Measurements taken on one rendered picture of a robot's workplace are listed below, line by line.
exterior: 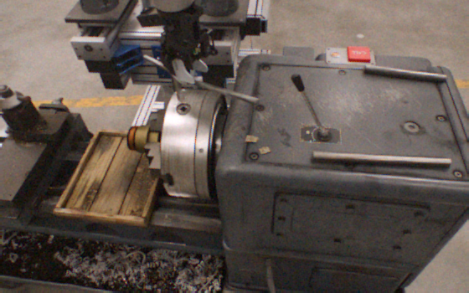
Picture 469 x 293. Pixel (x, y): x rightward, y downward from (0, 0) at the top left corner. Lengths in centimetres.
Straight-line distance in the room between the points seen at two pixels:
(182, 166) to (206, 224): 29
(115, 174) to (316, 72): 75
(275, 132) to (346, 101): 21
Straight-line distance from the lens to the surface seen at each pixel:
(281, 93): 95
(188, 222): 117
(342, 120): 90
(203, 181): 94
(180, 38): 72
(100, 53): 155
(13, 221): 134
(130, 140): 109
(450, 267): 227
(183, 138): 92
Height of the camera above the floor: 188
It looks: 48 degrees down
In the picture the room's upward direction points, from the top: 4 degrees counter-clockwise
